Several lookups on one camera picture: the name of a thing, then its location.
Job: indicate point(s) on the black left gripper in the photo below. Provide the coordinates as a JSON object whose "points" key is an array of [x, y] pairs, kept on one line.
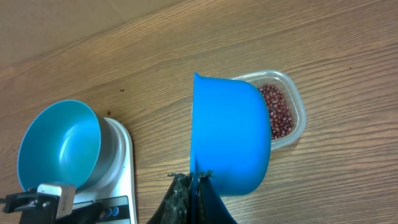
{"points": [[40, 208]]}

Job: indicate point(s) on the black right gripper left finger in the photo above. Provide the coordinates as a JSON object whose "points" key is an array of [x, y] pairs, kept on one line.
{"points": [[175, 206]]}

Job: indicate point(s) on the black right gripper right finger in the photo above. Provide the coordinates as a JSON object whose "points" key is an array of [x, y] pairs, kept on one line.
{"points": [[210, 209]]}

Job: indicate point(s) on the blue plastic measuring scoop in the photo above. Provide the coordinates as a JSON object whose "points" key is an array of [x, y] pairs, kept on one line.
{"points": [[231, 135]]}

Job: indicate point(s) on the red adzuki beans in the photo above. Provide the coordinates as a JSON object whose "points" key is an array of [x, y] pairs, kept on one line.
{"points": [[282, 122]]}

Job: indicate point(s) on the white digital kitchen scale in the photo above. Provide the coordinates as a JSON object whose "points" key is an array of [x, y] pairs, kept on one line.
{"points": [[115, 191]]}

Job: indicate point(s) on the teal metal bowl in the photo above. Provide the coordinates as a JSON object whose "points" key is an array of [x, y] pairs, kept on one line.
{"points": [[67, 142]]}

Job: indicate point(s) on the clear plastic food container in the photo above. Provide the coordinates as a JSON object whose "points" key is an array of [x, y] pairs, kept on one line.
{"points": [[292, 95]]}

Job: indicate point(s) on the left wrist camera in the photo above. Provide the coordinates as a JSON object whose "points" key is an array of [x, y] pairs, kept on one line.
{"points": [[66, 194]]}

